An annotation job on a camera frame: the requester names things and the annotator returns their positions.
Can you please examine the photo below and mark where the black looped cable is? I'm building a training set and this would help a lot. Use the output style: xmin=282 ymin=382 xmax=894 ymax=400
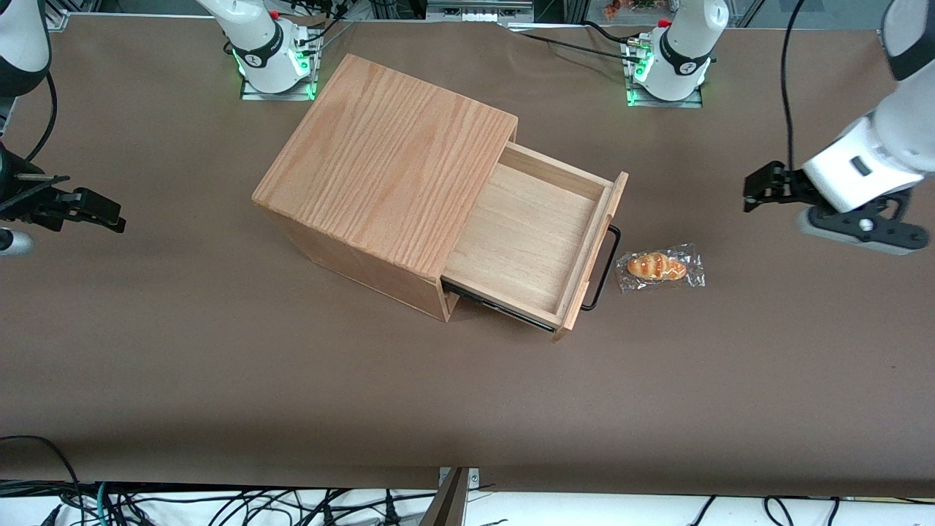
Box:
xmin=0 ymin=435 xmax=87 ymax=526

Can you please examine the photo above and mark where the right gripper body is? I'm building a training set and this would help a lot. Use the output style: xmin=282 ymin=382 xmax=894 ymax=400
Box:
xmin=0 ymin=142 xmax=53 ymax=229

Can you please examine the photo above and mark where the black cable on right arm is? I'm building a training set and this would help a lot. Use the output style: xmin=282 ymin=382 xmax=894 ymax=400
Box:
xmin=25 ymin=70 xmax=59 ymax=163

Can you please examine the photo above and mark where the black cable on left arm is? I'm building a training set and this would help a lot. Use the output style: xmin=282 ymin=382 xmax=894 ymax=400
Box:
xmin=779 ymin=0 xmax=809 ymax=173

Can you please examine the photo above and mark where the wooden drawer with black handle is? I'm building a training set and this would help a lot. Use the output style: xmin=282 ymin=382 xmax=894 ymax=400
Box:
xmin=440 ymin=142 xmax=630 ymax=343

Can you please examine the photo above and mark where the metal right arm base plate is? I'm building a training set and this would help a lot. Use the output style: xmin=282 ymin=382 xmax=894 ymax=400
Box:
xmin=240 ymin=29 xmax=320 ymax=102

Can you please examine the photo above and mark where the aluminium frame rail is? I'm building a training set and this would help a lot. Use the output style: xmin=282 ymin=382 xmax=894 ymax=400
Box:
xmin=425 ymin=0 xmax=538 ymax=23

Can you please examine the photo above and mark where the bread roll in plastic wrapper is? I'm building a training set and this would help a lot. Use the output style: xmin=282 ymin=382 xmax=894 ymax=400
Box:
xmin=615 ymin=243 xmax=706 ymax=294

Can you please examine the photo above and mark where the brown angled strut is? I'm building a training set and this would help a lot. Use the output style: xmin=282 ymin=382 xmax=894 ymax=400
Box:
xmin=419 ymin=467 xmax=469 ymax=526

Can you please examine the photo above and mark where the light wooden drawer cabinet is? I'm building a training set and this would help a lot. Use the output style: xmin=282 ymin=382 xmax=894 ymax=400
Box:
xmin=252 ymin=53 xmax=519 ymax=323

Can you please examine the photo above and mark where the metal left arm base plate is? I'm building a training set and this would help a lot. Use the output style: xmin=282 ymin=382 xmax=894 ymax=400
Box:
xmin=623 ymin=38 xmax=704 ymax=110

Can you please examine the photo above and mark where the long black table cable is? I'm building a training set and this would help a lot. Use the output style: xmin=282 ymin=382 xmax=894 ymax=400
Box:
xmin=508 ymin=20 xmax=642 ymax=64

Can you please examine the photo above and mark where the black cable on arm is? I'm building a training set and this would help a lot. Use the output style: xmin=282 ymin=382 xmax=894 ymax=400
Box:
xmin=25 ymin=70 xmax=59 ymax=163
xmin=779 ymin=0 xmax=809 ymax=173

